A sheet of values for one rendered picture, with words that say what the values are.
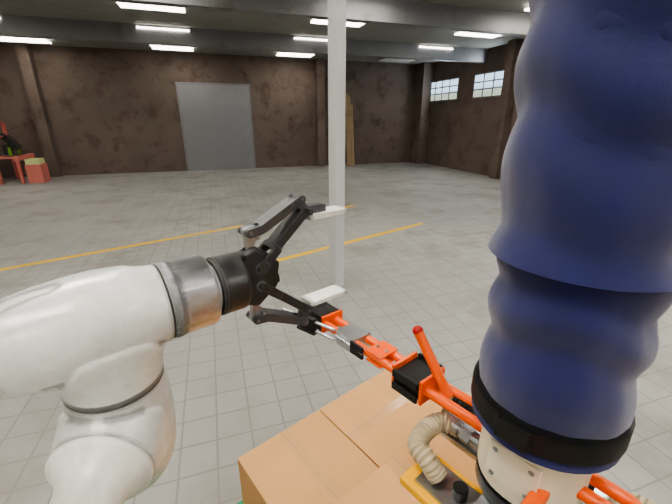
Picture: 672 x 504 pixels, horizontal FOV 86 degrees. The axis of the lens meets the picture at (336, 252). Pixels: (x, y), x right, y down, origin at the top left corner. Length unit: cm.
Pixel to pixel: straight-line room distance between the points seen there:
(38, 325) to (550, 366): 57
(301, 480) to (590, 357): 120
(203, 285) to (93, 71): 1498
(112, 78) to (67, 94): 148
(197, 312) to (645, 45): 52
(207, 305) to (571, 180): 42
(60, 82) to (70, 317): 1521
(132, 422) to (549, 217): 52
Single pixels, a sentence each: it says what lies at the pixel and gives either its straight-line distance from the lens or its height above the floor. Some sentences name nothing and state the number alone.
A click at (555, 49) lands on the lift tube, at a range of 50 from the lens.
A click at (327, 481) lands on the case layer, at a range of 156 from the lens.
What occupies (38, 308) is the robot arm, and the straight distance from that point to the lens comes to 42.
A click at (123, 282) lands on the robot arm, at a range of 42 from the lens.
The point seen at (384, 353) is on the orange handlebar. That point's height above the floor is 125.
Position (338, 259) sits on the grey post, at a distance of 397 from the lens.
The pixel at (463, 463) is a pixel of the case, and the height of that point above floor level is 94.
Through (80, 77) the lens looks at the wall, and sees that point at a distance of 1542.
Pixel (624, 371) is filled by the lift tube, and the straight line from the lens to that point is 60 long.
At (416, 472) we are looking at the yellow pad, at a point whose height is 113.
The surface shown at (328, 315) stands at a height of 126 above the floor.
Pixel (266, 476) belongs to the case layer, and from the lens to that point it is 159.
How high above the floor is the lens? 178
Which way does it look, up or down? 20 degrees down
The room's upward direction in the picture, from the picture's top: straight up
